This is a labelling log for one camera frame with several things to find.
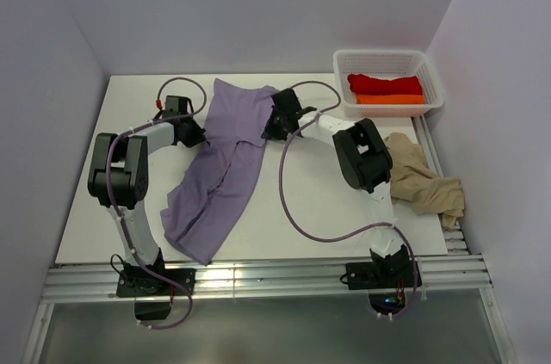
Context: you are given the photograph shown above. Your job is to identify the beige t shirt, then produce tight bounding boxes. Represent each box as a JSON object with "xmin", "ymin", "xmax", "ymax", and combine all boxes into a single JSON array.
[{"xmin": 384, "ymin": 133, "xmax": 466, "ymax": 229}]

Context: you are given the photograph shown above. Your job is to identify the lilac t shirt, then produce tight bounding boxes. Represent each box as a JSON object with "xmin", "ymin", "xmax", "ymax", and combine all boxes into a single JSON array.
[{"xmin": 160, "ymin": 79, "xmax": 278, "ymax": 265}]

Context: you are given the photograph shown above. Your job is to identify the white plastic basket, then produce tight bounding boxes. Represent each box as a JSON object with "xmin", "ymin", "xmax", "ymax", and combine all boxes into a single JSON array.
[{"xmin": 333, "ymin": 49, "xmax": 444, "ymax": 118}]

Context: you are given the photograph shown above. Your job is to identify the rolled red t shirt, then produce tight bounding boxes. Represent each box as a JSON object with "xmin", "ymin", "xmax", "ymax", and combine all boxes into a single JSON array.
[{"xmin": 347, "ymin": 74, "xmax": 423, "ymax": 95}]

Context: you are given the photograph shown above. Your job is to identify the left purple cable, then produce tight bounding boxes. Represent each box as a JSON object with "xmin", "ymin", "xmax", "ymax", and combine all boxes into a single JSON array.
[{"xmin": 106, "ymin": 77, "xmax": 207, "ymax": 330}]

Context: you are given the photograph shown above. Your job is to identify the rolled orange t shirt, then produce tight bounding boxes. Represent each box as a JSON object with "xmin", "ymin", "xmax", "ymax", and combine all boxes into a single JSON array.
[{"xmin": 355, "ymin": 95, "xmax": 424, "ymax": 105}]

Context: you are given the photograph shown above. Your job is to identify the purple cable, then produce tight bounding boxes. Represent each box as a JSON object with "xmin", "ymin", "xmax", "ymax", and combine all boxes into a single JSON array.
[
  {"xmin": 106, "ymin": 77, "xmax": 207, "ymax": 330},
  {"xmin": 278, "ymin": 81, "xmax": 418, "ymax": 318}
]

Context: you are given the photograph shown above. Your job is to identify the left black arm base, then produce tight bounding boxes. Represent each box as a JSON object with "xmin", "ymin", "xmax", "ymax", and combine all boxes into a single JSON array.
[{"xmin": 109, "ymin": 253, "xmax": 196, "ymax": 324}]

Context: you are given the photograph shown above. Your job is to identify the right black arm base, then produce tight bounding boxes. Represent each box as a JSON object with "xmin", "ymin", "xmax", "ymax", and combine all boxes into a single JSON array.
[{"xmin": 339, "ymin": 262, "xmax": 422, "ymax": 293}]

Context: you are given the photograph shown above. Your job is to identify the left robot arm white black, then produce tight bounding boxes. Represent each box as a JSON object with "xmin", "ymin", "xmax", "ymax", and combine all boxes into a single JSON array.
[{"xmin": 87, "ymin": 96, "xmax": 206, "ymax": 294}]

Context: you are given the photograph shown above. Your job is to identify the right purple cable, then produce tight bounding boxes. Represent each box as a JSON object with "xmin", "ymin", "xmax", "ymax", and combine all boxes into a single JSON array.
[{"xmin": 278, "ymin": 81, "xmax": 418, "ymax": 318}]

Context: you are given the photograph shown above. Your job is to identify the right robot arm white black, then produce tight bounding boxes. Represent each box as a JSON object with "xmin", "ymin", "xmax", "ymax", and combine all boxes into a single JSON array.
[{"xmin": 263, "ymin": 85, "xmax": 419, "ymax": 287}]

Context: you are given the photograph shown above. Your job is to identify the aluminium frame rails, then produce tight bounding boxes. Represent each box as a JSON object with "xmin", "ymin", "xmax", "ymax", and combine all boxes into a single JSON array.
[{"xmin": 21, "ymin": 71, "xmax": 517, "ymax": 364}]

